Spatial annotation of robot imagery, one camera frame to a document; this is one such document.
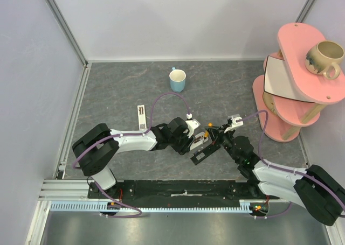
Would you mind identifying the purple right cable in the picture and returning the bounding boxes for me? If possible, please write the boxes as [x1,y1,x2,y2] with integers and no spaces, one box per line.
[239,110,345,219]

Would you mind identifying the pink wooden shelf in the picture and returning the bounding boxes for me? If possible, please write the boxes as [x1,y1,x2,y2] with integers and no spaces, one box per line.
[252,23,344,142]

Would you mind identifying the aluminium frame rail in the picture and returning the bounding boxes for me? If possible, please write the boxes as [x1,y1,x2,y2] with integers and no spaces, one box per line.
[25,0,89,245]

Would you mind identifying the white remote with QR label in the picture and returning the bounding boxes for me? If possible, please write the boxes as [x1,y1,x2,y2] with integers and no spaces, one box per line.
[137,105,147,130]

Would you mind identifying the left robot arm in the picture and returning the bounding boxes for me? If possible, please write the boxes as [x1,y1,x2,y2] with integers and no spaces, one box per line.
[72,117,200,198]

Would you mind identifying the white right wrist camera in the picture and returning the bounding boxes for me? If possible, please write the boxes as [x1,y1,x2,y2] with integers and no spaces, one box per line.
[224,114,244,133]

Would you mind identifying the yellow handled screwdriver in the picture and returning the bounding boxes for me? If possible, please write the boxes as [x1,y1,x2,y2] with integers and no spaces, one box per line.
[204,123,213,139]

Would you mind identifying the white remote control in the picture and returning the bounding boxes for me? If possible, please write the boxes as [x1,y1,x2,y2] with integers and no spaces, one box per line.
[190,131,209,150]

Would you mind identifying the purple cable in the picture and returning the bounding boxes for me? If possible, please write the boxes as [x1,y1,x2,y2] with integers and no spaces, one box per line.
[239,110,345,219]
[73,92,192,219]

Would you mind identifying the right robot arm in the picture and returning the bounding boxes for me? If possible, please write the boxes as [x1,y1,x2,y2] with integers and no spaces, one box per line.
[206,126,344,226]

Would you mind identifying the black remote control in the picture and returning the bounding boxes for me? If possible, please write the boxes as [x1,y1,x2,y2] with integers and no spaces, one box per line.
[191,144,221,165]

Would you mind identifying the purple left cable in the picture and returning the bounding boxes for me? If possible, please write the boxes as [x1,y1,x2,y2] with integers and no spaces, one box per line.
[73,92,192,219]

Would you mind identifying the light blue cable duct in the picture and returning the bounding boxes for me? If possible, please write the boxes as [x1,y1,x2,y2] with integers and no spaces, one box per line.
[50,201,267,213]

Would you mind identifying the beige ceramic mug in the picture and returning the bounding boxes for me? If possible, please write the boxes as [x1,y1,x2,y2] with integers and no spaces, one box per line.
[305,40,344,80]

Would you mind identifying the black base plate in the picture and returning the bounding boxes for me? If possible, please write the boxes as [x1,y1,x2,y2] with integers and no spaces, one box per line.
[105,180,267,201]

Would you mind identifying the light blue cup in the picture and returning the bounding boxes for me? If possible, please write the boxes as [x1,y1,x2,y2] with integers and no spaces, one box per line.
[169,67,187,93]

